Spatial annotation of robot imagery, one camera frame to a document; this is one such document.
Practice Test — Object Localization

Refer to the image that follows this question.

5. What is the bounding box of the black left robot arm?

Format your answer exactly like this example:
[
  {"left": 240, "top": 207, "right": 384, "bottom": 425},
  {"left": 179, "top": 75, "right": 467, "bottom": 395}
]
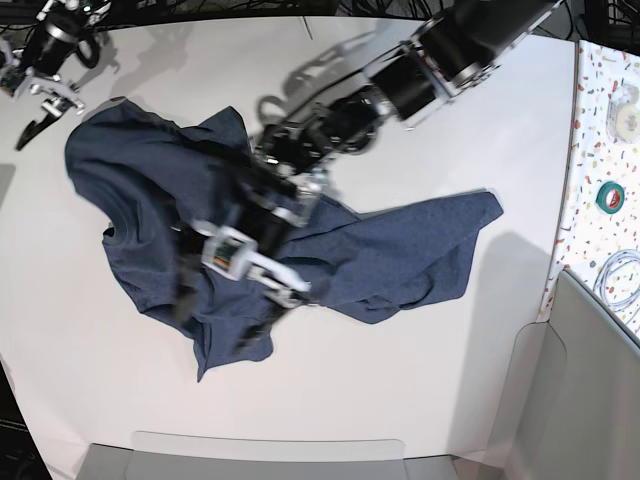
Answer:
[{"left": 172, "top": 1, "right": 557, "bottom": 352}]

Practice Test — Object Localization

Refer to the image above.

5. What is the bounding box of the grey panel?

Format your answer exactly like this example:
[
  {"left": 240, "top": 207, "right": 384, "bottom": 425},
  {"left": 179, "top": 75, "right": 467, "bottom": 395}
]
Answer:
[
  {"left": 485, "top": 271, "right": 639, "bottom": 479},
  {"left": 77, "top": 431, "right": 458, "bottom": 479}
]

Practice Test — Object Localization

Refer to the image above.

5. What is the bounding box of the dark blue t-shirt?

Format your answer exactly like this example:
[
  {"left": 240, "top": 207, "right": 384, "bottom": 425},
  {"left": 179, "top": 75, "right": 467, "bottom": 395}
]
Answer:
[{"left": 65, "top": 100, "right": 503, "bottom": 372}]

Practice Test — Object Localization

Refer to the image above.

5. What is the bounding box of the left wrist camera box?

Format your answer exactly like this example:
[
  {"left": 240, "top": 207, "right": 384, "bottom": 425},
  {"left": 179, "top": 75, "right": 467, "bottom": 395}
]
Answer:
[{"left": 201, "top": 226, "right": 258, "bottom": 281}]

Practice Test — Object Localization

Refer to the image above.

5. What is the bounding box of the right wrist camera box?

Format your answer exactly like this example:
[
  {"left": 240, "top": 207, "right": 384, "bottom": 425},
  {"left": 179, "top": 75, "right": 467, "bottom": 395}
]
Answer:
[{"left": 1, "top": 39, "right": 24, "bottom": 97}]

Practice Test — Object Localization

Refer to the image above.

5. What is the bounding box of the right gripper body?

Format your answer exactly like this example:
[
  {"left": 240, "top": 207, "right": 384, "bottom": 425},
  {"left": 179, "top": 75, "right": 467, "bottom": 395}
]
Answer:
[{"left": 14, "top": 67, "right": 86, "bottom": 118}]

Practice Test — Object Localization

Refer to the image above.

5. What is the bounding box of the coiled white cable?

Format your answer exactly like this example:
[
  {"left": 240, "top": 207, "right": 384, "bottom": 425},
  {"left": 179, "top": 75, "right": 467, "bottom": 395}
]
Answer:
[{"left": 592, "top": 249, "right": 640, "bottom": 314}]

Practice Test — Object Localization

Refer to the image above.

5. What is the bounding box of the terrazzo patterned side surface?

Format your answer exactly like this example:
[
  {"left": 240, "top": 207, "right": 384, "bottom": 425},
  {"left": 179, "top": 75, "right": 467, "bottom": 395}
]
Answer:
[{"left": 538, "top": 41, "right": 639, "bottom": 334}]

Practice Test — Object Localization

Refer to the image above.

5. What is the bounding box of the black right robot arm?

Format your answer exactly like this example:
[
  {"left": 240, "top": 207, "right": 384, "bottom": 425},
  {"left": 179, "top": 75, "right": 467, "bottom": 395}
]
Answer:
[{"left": 1, "top": 1, "right": 111, "bottom": 151}]

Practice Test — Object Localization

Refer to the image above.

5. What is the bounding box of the clear tape dispenser roll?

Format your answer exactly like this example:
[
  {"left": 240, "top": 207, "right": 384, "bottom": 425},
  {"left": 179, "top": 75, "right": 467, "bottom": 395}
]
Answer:
[{"left": 607, "top": 84, "right": 639, "bottom": 144}]

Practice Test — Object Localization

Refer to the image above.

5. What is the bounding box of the grey panel at right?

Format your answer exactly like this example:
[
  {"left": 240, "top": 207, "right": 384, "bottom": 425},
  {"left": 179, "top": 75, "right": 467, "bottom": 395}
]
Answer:
[{"left": 485, "top": 271, "right": 639, "bottom": 479}]

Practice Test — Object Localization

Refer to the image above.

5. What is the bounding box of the green tape roll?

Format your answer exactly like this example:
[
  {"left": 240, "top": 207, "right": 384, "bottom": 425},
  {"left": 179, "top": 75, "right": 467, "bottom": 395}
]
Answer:
[{"left": 596, "top": 181, "right": 625, "bottom": 215}]

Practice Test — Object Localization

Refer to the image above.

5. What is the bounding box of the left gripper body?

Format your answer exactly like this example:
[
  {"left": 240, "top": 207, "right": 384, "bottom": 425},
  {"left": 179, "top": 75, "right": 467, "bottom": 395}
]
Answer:
[{"left": 172, "top": 189, "right": 320, "bottom": 308}]

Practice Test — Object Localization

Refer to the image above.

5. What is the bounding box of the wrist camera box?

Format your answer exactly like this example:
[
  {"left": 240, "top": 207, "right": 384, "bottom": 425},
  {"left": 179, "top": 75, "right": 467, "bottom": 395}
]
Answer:
[
  {"left": 201, "top": 226, "right": 258, "bottom": 281},
  {"left": 1, "top": 39, "right": 24, "bottom": 97}
]

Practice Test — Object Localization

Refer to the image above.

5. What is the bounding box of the grey panel at bottom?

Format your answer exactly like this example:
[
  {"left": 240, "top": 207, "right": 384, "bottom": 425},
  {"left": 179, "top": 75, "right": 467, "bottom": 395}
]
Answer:
[{"left": 77, "top": 431, "right": 458, "bottom": 479}]

